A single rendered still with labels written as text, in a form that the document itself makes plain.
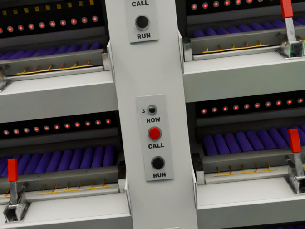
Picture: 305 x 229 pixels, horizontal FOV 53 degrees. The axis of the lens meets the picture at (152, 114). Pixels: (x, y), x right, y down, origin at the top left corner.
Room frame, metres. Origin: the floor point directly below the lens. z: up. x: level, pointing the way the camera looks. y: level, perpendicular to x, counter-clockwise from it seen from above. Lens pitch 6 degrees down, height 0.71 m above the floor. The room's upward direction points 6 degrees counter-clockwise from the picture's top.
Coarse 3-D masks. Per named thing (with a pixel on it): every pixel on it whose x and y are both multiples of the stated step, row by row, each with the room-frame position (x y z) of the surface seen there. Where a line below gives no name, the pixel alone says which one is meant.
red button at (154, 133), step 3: (153, 129) 0.42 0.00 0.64; (156, 129) 0.42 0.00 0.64; (150, 132) 0.42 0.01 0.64; (153, 132) 0.42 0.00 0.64; (156, 132) 0.42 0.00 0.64; (159, 132) 0.42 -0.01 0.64; (150, 135) 0.42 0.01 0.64; (153, 135) 0.42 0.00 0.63; (156, 135) 0.42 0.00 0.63; (159, 135) 0.42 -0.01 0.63; (153, 138) 0.42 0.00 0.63; (156, 138) 0.42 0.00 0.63
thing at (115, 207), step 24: (0, 144) 0.60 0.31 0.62; (24, 144) 0.61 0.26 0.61; (120, 168) 0.49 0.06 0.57; (24, 192) 0.51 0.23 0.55; (72, 192) 0.49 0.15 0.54; (120, 192) 0.48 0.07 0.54; (0, 216) 0.46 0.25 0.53; (48, 216) 0.45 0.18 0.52; (72, 216) 0.44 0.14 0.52; (96, 216) 0.44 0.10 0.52; (120, 216) 0.43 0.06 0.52
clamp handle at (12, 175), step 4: (8, 160) 0.46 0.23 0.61; (12, 160) 0.46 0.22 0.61; (16, 160) 0.47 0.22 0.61; (8, 164) 0.46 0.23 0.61; (12, 164) 0.46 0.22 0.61; (16, 164) 0.47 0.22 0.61; (8, 168) 0.46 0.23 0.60; (12, 168) 0.46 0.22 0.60; (16, 168) 0.46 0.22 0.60; (8, 172) 0.46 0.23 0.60; (12, 172) 0.46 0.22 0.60; (16, 172) 0.46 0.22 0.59; (8, 176) 0.46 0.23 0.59; (12, 176) 0.46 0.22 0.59; (16, 176) 0.46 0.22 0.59; (8, 180) 0.46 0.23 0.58; (12, 180) 0.46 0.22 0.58; (16, 180) 0.46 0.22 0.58; (12, 184) 0.46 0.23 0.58; (16, 184) 0.46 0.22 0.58; (12, 188) 0.46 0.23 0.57; (16, 188) 0.46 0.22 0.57; (12, 192) 0.45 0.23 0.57; (16, 192) 0.45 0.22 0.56; (12, 196) 0.45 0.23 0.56; (16, 196) 0.45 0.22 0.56; (12, 200) 0.45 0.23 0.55; (16, 200) 0.45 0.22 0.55; (12, 204) 0.45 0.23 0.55; (16, 204) 0.45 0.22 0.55
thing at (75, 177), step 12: (96, 168) 0.51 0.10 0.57; (108, 168) 0.50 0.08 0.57; (0, 180) 0.51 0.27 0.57; (24, 180) 0.50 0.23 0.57; (36, 180) 0.50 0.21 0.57; (48, 180) 0.50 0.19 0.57; (60, 180) 0.50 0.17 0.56; (72, 180) 0.50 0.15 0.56; (84, 180) 0.50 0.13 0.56; (96, 180) 0.50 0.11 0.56; (108, 180) 0.50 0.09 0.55; (0, 192) 0.51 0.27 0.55; (48, 192) 0.49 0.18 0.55
